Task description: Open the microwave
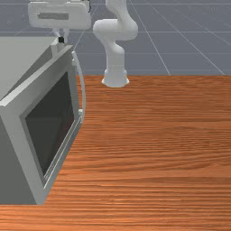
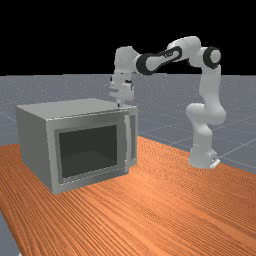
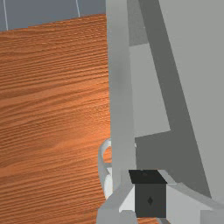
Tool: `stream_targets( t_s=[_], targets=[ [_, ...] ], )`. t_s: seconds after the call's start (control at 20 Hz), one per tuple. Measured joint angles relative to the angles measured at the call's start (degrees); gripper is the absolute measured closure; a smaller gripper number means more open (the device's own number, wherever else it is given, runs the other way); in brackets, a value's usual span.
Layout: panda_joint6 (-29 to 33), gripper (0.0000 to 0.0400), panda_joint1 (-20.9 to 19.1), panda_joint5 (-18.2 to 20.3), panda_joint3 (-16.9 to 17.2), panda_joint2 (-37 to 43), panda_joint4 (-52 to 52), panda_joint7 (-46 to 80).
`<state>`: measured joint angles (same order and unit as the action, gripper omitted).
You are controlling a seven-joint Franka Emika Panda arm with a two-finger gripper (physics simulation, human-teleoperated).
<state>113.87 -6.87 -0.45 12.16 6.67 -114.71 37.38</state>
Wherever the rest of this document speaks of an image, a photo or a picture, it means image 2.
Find grey microwave oven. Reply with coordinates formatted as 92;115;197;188
15;97;140;196

